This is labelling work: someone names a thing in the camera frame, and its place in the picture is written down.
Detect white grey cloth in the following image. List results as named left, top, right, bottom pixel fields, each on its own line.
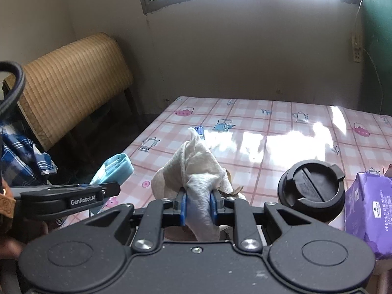
left=151, top=127, right=233, bottom=242

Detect blue face masks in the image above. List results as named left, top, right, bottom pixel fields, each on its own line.
left=89, top=153, right=134, bottom=186

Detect person's hand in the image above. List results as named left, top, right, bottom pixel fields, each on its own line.
left=0, top=220, right=50, bottom=261

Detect brown crumpled paper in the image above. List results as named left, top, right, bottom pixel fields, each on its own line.
left=218, top=169, right=246, bottom=200

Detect blue plaid cloth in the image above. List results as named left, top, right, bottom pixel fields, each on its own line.
left=1, top=123, right=58, bottom=186

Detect pink checkered tablecloth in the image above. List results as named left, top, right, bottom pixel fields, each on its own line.
left=67, top=97, right=391, bottom=231

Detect small blue white box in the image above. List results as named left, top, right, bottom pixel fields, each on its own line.
left=194, top=125, right=205, bottom=139

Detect white cup with black lid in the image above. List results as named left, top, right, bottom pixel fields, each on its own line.
left=277, top=160, right=345, bottom=223

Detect woven rattan chair back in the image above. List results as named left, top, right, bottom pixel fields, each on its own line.
left=18, top=33, right=133, bottom=151

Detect purple wet wipes pack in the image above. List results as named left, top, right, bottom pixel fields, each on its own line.
left=345, top=172, right=391, bottom=259

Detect green door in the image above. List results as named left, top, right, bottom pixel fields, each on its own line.
left=358, top=0, right=392, bottom=115

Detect black cable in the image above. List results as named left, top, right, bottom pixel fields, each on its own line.
left=0, top=60, right=27, bottom=114

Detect wall power outlet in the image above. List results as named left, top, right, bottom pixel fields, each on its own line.
left=352, top=34, right=362, bottom=63

